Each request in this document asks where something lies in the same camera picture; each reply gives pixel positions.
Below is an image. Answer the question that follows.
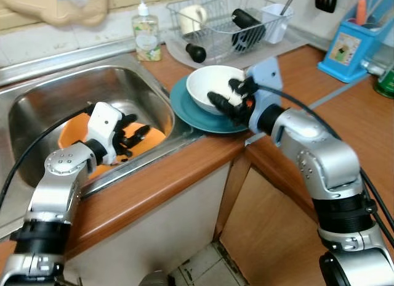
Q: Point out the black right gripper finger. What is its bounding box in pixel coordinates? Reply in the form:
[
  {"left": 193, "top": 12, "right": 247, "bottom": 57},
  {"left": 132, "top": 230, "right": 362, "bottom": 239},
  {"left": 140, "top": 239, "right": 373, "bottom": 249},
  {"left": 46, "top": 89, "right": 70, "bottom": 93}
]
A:
[
  {"left": 207, "top": 91, "right": 239, "bottom": 119},
  {"left": 228, "top": 78, "right": 257, "bottom": 96}
]

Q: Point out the white ceramic bowl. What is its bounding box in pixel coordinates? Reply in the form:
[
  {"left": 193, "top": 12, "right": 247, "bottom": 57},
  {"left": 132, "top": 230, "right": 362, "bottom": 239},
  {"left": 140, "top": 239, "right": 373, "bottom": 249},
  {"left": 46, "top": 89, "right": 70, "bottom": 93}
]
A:
[{"left": 186, "top": 65, "right": 247, "bottom": 116}]

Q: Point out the orange plate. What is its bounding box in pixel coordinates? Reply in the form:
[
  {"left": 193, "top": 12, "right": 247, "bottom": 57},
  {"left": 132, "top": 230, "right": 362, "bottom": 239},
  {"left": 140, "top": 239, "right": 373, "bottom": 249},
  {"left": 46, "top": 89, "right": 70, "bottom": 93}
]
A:
[{"left": 57, "top": 112, "right": 167, "bottom": 179}]

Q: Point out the teal plate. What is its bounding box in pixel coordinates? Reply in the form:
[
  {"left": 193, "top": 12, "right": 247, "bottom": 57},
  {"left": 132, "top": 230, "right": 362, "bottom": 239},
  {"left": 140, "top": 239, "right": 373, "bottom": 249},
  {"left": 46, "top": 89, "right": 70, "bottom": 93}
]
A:
[{"left": 169, "top": 73, "right": 251, "bottom": 135}]

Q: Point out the black bottle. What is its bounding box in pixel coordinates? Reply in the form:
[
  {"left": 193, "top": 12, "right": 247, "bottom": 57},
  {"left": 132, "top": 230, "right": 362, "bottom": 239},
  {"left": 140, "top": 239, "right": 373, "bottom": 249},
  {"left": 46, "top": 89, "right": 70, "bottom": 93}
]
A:
[{"left": 230, "top": 8, "right": 267, "bottom": 54}]

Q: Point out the grey drain tray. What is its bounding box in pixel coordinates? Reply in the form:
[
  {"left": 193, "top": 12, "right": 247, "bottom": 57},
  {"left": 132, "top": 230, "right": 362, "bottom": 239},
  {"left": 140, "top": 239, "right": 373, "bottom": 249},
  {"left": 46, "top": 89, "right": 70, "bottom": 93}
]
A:
[{"left": 163, "top": 26, "right": 310, "bottom": 69}]

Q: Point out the white cutlery holder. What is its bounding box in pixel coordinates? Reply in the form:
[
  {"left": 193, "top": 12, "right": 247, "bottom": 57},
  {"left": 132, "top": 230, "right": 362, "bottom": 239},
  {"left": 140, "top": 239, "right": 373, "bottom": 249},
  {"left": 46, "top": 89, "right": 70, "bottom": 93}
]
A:
[{"left": 261, "top": 3, "right": 294, "bottom": 45}]

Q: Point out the stainless steel sink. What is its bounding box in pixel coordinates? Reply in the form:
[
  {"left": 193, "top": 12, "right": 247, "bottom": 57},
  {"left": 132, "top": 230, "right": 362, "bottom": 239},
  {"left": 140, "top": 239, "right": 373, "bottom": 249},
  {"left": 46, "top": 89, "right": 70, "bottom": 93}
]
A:
[{"left": 0, "top": 63, "right": 205, "bottom": 239}]

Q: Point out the cream mug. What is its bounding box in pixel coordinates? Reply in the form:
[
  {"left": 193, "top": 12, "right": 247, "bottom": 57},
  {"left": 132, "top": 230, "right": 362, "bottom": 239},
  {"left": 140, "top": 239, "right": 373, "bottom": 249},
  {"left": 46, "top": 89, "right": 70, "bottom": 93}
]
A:
[{"left": 178, "top": 5, "right": 209, "bottom": 36}]

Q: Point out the soap pump bottle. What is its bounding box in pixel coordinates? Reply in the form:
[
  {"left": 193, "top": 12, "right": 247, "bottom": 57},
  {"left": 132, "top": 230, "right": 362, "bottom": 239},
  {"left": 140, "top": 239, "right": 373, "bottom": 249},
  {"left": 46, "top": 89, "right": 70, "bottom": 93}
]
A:
[{"left": 131, "top": 0, "right": 163, "bottom": 63}]

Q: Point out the metal spoon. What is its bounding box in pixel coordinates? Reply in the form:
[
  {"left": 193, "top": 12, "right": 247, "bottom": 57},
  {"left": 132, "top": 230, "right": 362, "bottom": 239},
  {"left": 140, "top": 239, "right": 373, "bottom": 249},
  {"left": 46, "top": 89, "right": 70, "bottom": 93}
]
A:
[{"left": 280, "top": 0, "right": 296, "bottom": 17}]

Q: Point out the blue plastic utensil holder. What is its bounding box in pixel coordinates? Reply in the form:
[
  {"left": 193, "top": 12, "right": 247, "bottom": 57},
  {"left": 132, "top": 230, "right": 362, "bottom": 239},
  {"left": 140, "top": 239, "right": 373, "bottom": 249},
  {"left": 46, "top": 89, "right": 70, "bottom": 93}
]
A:
[{"left": 317, "top": 0, "right": 394, "bottom": 84}]

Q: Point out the green labelled bottle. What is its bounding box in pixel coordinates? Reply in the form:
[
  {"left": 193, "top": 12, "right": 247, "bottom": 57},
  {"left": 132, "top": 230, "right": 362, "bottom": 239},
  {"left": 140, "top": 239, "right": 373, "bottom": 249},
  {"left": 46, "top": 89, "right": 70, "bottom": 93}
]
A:
[{"left": 373, "top": 65, "right": 394, "bottom": 99}]

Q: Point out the brown wooden cabinet door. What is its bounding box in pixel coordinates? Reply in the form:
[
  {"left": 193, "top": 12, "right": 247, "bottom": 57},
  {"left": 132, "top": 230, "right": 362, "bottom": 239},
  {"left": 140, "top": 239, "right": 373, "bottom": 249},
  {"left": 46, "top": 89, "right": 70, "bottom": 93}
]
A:
[{"left": 219, "top": 152, "right": 328, "bottom": 286}]

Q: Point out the beige plastic container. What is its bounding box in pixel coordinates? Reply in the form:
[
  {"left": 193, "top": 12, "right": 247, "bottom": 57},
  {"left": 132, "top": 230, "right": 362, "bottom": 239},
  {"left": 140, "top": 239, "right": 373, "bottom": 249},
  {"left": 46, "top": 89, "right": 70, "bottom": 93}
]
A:
[{"left": 0, "top": 0, "right": 111, "bottom": 27}]

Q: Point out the grey robot foot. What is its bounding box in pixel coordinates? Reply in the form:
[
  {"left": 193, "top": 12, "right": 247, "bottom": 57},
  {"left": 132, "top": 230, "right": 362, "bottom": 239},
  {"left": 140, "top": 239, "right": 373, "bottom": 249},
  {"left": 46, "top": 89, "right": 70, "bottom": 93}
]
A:
[{"left": 138, "top": 271, "right": 177, "bottom": 286}]

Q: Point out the pale blue right wrist camera mount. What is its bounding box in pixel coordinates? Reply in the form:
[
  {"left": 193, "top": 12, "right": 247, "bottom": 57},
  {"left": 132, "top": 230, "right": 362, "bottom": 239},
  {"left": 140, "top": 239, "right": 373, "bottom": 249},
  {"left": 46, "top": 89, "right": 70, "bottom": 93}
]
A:
[{"left": 246, "top": 56, "right": 284, "bottom": 130}]

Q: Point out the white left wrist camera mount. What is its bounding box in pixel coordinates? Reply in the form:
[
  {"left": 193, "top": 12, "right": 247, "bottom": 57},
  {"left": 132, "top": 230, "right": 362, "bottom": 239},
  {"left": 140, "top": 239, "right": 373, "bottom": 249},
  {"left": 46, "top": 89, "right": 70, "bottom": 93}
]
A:
[{"left": 86, "top": 102, "right": 124, "bottom": 165}]

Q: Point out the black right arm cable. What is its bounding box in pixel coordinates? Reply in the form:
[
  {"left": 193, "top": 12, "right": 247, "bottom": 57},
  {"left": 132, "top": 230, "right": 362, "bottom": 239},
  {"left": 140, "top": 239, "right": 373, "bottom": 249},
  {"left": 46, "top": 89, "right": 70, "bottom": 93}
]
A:
[{"left": 252, "top": 83, "right": 394, "bottom": 245}]

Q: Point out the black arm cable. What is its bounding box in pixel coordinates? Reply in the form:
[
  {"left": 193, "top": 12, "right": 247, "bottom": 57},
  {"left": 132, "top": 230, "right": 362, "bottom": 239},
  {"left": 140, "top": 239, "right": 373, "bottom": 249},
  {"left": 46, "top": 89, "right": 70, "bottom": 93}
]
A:
[
  {"left": 252, "top": 83, "right": 394, "bottom": 245},
  {"left": 0, "top": 103, "right": 94, "bottom": 208}
]

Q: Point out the wire dish rack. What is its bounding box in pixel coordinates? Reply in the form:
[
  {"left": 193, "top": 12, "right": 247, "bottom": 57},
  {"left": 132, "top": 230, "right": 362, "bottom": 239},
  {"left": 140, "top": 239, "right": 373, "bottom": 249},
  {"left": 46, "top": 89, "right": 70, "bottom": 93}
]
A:
[{"left": 166, "top": 0, "right": 297, "bottom": 60}]

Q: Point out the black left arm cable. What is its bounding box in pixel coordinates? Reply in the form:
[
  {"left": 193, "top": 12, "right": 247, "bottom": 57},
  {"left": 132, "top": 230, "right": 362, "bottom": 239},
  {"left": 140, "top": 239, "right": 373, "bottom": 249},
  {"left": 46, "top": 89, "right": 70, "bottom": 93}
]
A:
[{"left": 0, "top": 103, "right": 94, "bottom": 208}]

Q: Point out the orange utensil handle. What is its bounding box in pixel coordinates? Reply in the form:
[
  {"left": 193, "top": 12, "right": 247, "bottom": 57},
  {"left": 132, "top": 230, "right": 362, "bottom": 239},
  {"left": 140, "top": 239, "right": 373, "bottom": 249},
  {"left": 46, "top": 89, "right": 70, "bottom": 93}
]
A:
[{"left": 356, "top": 0, "right": 368, "bottom": 27}]

